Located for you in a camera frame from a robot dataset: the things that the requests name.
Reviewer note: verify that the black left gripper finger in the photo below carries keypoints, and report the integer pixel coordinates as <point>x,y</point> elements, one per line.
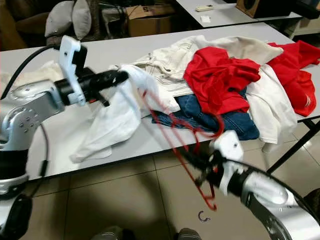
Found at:
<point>102,87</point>
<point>110,76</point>

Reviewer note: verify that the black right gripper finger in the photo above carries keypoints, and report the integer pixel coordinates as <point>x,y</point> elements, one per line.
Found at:
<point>197,155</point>
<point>194,163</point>

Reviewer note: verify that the red hanger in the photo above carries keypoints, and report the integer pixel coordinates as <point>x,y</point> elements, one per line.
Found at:
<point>222,127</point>

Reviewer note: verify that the white shirt green stripe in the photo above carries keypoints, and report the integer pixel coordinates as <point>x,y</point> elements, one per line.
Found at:
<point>110,130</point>

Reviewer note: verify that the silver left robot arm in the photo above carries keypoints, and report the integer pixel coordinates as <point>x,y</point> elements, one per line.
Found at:
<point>30,115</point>

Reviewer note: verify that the cream denim trousers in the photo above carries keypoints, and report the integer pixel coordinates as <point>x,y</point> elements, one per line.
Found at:
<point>47,72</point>

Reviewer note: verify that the purple hook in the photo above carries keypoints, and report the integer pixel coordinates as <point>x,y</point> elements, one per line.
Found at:
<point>200,216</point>

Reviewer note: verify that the blue jeans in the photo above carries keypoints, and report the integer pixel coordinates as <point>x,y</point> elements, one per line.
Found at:
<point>240,127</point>

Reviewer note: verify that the grey pillow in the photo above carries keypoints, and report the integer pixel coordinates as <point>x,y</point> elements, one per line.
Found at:
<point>59,19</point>
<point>81,20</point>

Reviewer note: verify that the cardboard box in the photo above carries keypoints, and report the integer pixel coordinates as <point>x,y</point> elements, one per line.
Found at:
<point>150,22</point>

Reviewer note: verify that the plain red t-shirt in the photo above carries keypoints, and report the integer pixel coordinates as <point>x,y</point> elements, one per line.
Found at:
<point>220,80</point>

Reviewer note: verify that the plain white garment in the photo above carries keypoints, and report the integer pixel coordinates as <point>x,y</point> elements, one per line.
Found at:
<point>270,110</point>

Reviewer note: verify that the black table leg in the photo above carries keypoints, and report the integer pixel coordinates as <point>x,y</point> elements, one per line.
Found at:
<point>294,146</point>

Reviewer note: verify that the dark brown armchair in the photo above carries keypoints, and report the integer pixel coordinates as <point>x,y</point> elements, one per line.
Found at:
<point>25,22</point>

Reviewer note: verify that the white paper slip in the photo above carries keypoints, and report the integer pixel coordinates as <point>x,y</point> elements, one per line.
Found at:
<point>205,19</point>

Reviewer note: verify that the white remote control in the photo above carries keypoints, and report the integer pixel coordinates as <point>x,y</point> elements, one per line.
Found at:
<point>205,7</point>

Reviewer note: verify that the red garment white stripes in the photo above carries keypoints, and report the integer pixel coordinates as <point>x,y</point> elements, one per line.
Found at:
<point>295,70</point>

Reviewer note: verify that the white table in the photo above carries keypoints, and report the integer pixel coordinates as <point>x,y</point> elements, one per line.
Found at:
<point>230,19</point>

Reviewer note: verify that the brown speaker box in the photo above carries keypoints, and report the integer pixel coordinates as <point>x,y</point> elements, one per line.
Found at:
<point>265,7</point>

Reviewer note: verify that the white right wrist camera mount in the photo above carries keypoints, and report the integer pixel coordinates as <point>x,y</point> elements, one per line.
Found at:
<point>227,147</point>

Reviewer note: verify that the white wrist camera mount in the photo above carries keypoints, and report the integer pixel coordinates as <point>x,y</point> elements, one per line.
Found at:
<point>67,52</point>
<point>227,147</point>

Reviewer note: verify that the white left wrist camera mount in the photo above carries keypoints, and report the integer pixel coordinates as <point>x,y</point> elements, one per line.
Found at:
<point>67,52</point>

